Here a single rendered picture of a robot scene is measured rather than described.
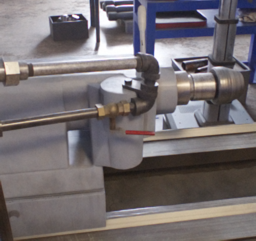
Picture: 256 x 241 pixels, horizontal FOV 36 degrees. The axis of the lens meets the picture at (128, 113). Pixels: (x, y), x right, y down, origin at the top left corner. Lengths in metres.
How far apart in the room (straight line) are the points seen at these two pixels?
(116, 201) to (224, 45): 1.31
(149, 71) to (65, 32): 3.92
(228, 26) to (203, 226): 1.45
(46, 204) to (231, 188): 0.59
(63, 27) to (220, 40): 2.67
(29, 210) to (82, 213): 0.11
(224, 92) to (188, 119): 1.56
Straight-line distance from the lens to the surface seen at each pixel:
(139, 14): 0.84
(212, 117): 2.39
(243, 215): 0.99
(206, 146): 1.19
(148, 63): 0.71
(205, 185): 1.23
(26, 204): 0.86
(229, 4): 2.18
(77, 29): 4.63
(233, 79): 0.93
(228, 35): 2.22
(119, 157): 0.82
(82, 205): 0.87
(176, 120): 2.45
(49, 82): 0.81
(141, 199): 1.16
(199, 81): 0.91
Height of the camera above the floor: 1.49
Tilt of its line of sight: 29 degrees down
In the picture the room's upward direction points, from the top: straight up
